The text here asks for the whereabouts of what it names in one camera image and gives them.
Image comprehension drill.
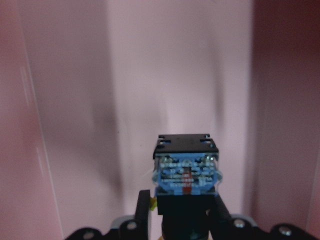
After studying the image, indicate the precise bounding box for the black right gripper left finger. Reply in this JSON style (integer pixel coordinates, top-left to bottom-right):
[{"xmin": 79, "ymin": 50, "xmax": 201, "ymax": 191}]
[{"xmin": 134, "ymin": 190, "xmax": 151, "ymax": 240}]

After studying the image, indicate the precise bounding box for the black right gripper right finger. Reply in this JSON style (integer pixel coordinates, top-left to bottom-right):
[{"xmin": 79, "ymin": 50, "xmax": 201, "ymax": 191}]
[{"xmin": 213, "ymin": 194, "xmax": 231, "ymax": 226}]

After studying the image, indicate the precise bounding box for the yellow push button switch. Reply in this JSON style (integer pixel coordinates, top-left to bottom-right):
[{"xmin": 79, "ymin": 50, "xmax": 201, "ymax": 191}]
[{"xmin": 149, "ymin": 134, "xmax": 223, "ymax": 240}]

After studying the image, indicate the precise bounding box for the pink plastic tray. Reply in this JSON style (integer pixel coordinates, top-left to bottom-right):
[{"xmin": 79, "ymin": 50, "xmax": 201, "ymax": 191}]
[{"xmin": 0, "ymin": 0, "xmax": 320, "ymax": 240}]

